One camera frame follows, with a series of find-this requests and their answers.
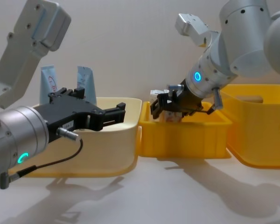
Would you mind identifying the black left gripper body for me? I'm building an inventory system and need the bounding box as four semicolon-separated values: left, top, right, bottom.
33;98;104;144

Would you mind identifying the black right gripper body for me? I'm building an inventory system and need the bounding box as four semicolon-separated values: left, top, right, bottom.
168;80;204;116

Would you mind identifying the small white carton box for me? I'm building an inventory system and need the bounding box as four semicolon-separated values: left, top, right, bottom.
149;89;184;123

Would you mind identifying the white tube with red print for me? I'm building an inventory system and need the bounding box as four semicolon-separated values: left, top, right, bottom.
39;65;59;105

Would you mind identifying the pale blue tube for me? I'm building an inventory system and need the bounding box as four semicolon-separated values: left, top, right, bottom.
75;65;98;105

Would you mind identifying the cream plastic bin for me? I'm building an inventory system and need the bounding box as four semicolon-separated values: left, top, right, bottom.
9;97;143;178

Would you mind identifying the small yellow plastic bin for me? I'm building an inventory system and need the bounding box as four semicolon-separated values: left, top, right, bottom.
137;100;233;160

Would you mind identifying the brown box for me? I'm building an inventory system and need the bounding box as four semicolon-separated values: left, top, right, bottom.
235;95;265;104

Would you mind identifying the large yellow plastic bin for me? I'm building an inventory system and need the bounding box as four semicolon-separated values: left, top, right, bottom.
220;84;280;169

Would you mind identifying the thin dark left gripper cable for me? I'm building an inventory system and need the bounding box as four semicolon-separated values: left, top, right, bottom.
0;127;84;190

